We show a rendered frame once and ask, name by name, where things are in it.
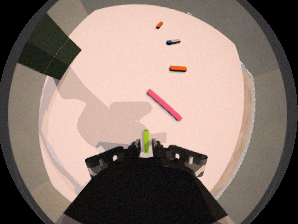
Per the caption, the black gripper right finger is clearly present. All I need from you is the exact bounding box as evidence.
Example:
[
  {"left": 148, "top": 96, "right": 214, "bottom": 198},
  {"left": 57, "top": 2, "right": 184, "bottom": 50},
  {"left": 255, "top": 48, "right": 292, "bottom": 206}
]
[{"left": 152, "top": 139, "right": 208, "bottom": 177}]

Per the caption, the orange rod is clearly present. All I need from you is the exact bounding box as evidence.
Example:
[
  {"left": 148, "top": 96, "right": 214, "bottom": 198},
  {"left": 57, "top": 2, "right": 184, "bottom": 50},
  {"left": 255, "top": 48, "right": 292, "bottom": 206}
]
[
  {"left": 169, "top": 66, "right": 187, "bottom": 72},
  {"left": 156, "top": 22, "right": 163, "bottom": 29}
]

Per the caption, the lime green rod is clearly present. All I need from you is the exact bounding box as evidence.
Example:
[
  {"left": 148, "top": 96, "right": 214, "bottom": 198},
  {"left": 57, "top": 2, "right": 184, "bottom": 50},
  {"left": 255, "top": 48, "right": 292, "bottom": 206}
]
[{"left": 144, "top": 130, "right": 149, "bottom": 154}]

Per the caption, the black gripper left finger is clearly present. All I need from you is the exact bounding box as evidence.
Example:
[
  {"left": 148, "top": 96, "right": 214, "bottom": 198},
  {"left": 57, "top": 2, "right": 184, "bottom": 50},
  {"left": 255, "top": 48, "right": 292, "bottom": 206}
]
[{"left": 85, "top": 139, "right": 141, "bottom": 179}]

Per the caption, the grey rod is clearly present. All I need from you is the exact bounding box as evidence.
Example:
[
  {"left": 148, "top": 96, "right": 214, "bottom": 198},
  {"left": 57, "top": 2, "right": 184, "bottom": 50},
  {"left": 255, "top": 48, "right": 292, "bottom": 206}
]
[{"left": 170, "top": 39, "right": 181, "bottom": 45}]

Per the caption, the pink long rod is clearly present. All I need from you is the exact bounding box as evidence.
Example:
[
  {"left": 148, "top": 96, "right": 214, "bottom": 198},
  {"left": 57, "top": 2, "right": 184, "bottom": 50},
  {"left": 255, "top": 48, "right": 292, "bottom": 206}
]
[{"left": 146, "top": 89, "right": 182, "bottom": 122}]

